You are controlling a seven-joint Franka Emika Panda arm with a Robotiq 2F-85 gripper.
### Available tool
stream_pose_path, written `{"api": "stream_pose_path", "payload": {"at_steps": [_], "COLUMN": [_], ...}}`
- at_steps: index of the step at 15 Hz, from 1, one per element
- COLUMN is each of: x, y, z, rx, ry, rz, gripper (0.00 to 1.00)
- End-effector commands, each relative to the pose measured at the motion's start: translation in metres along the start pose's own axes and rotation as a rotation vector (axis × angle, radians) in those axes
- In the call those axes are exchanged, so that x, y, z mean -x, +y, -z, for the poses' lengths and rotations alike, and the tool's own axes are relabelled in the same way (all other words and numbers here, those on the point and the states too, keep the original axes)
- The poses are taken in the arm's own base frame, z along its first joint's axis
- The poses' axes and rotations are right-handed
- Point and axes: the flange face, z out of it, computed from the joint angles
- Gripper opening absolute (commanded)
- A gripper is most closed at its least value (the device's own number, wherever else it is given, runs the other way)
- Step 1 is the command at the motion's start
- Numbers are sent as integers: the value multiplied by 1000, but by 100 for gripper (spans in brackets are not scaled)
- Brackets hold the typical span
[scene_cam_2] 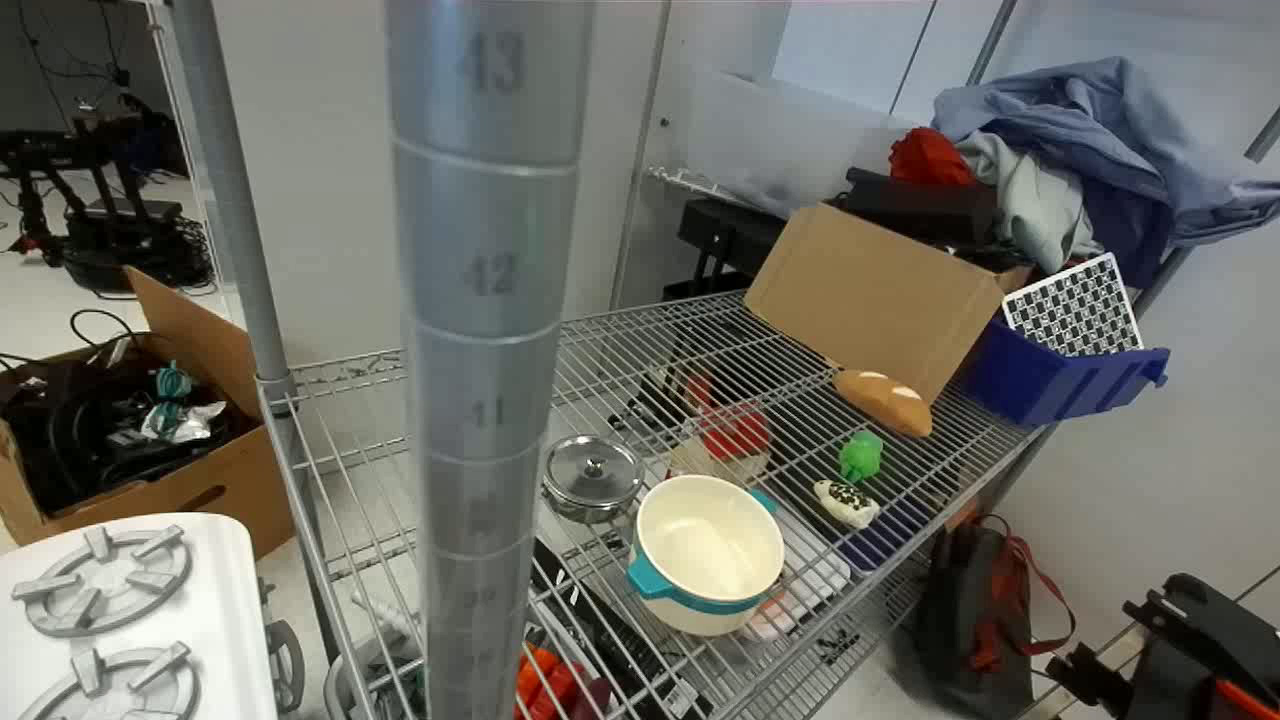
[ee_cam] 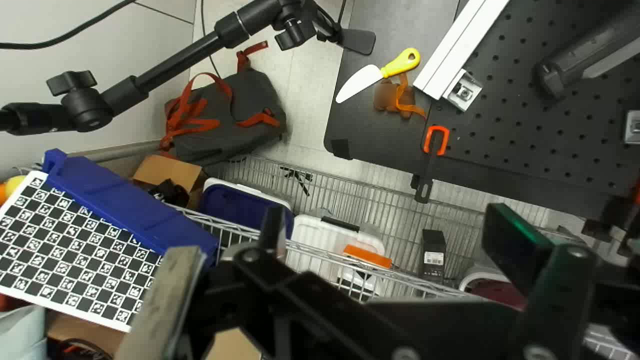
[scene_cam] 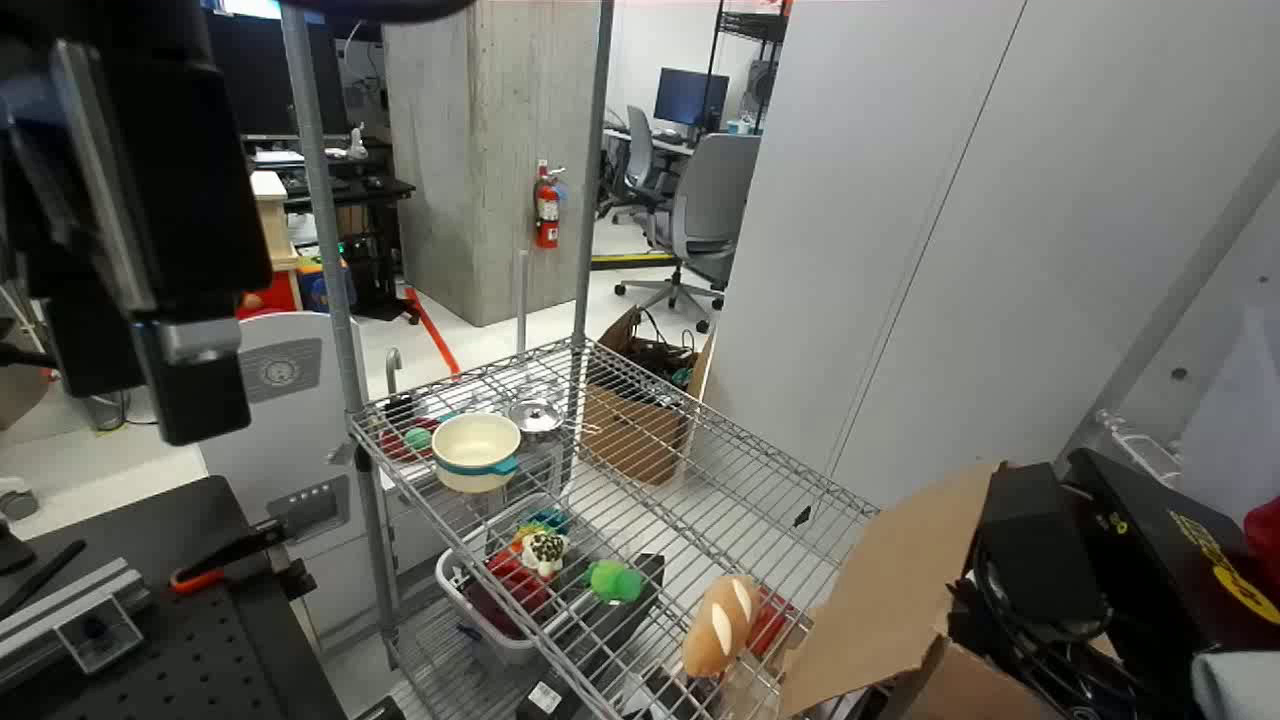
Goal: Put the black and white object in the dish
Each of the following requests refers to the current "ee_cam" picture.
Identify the gripper right finger with green pad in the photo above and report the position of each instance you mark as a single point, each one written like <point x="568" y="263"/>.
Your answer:
<point x="557" y="281"/>

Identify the gripper left finger with grey pad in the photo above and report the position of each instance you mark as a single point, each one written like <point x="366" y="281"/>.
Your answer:
<point x="159" y="329"/>

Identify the blue plastic bin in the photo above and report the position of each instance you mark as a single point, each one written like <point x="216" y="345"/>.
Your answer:
<point x="154" y="225"/>

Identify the checkerboard calibration board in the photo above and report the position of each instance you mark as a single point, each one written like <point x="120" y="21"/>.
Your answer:
<point x="59" y="254"/>

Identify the cardboard box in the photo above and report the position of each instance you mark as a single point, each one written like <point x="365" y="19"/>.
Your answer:
<point x="157" y="168"/>

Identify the orange clamp tool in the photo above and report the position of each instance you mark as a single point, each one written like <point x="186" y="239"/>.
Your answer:
<point x="434" y="146"/>

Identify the black perforated board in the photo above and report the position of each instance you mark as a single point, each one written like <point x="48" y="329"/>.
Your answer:
<point x="514" y="141"/>

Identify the white wire shelf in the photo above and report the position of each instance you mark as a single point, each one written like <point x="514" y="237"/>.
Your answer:
<point x="335" y="269"/>

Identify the white aluminium rail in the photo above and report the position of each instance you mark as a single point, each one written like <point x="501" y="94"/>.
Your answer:
<point x="444" y="64"/>

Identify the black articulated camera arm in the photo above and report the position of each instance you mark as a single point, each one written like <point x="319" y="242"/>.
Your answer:
<point x="84" y="109"/>

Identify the yellow handled white knife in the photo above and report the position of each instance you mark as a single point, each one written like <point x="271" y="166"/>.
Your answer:
<point x="368" y="75"/>

